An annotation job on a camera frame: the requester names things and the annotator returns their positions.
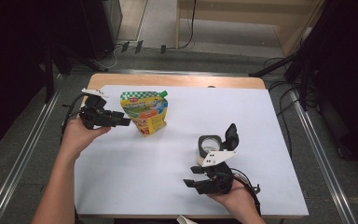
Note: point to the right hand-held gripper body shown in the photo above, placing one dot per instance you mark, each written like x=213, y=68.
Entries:
x=217, y=183

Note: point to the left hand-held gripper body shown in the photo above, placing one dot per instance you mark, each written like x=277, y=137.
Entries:
x=96, y=116

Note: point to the yellow spouted seasoning pouch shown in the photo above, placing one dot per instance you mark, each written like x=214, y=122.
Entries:
x=146, y=109

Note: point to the person's right hand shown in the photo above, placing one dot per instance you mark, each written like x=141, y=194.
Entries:
x=239, y=199

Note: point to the person's left hand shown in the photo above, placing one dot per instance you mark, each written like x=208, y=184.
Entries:
x=74, y=137

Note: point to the white table sheet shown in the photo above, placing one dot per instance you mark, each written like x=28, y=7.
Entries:
x=174, y=161

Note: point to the small white object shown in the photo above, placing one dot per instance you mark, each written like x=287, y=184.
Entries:
x=185, y=220

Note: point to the black cabinet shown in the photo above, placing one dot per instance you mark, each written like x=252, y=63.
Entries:
x=101, y=28

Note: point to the black stand leg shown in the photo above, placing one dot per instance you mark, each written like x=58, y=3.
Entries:
x=270, y=66

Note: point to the light wooden furniture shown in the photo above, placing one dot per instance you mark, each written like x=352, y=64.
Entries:
x=230, y=12

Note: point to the metal floor rail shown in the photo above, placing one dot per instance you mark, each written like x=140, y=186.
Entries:
x=323, y=161
x=21, y=161

